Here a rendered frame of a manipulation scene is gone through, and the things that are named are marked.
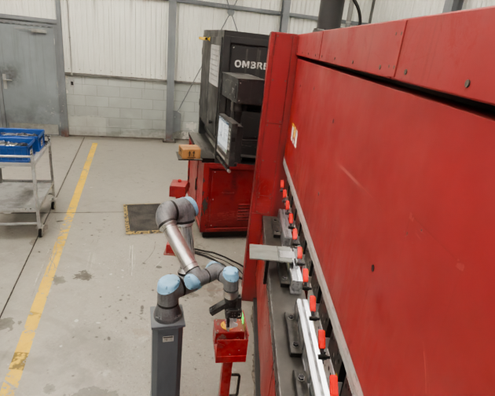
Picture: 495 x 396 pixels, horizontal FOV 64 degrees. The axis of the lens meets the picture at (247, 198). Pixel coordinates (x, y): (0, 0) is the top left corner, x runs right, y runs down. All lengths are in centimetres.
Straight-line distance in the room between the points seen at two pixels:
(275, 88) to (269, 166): 61
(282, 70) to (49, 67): 657
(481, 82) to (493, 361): 41
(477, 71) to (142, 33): 835
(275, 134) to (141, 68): 608
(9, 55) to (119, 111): 218
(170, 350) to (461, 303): 184
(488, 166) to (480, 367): 30
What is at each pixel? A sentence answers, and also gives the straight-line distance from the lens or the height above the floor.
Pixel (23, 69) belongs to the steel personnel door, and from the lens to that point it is 913.
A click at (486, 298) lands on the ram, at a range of 69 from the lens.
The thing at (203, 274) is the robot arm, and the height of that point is 116.
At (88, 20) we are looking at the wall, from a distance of 892.
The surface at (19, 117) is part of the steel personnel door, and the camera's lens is 931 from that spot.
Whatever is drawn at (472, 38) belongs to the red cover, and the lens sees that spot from 79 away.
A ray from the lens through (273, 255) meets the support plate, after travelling 249.
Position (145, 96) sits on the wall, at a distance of 898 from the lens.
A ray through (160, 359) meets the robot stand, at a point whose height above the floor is 55.
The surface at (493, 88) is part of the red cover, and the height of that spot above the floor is 218.
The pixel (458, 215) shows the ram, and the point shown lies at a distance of 76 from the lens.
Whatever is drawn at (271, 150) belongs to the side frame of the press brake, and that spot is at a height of 144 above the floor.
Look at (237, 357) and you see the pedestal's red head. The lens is 221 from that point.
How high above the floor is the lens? 221
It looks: 21 degrees down
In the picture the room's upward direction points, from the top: 6 degrees clockwise
